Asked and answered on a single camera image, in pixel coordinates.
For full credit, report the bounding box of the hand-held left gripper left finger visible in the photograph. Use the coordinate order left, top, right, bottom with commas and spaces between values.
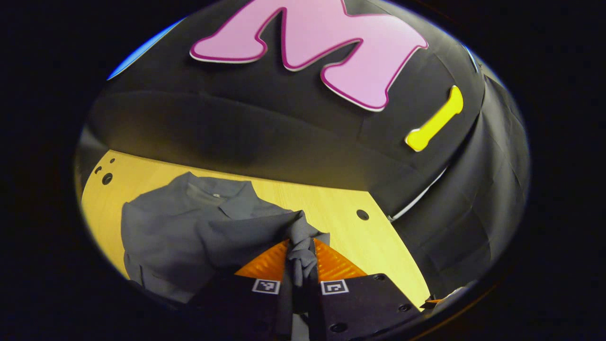
189, 239, 290, 341

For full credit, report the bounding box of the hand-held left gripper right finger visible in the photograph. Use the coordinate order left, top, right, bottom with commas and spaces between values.
310, 238, 422, 341

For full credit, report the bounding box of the grey long-sleeved polo shirt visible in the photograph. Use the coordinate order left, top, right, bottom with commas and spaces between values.
121, 172, 330, 341

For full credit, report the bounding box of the black backdrop cloth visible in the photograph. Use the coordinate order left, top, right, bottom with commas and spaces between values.
76, 0, 531, 299

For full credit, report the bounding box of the white cable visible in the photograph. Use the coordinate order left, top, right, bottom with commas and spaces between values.
388, 166, 448, 222

